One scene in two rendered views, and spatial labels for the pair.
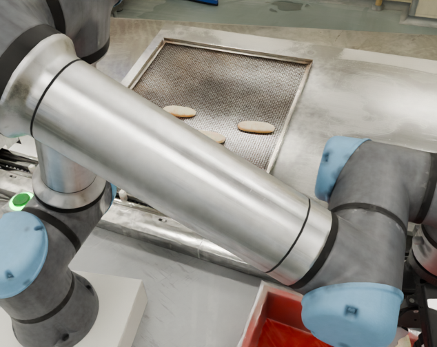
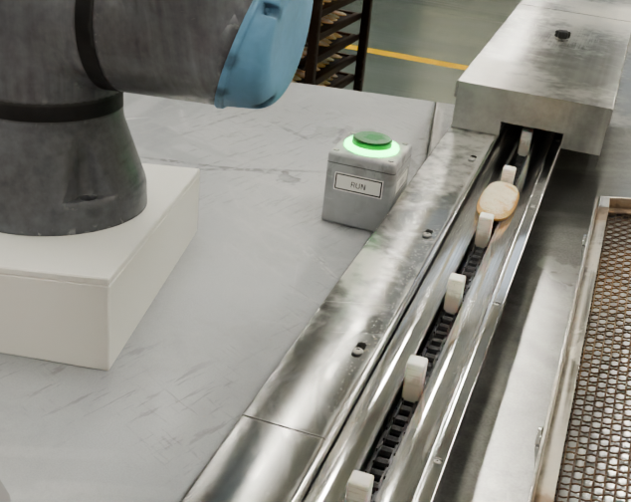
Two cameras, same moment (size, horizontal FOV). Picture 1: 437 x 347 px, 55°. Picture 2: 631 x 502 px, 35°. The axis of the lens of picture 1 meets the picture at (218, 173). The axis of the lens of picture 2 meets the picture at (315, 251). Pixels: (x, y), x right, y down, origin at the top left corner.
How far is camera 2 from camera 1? 0.79 m
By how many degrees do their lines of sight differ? 68
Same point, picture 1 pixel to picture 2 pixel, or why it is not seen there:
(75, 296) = (28, 138)
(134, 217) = (363, 305)
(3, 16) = not seen: outside the picture
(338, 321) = not seen: outside the picture
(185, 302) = (83, 435)
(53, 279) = (2, 28)
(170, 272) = (194, 408)
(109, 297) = (71, 245)
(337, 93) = not seen: outside the picture
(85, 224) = (123, 20)
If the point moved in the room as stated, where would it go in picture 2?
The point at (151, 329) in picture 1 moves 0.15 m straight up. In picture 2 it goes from (16, 377) to (8, 185)
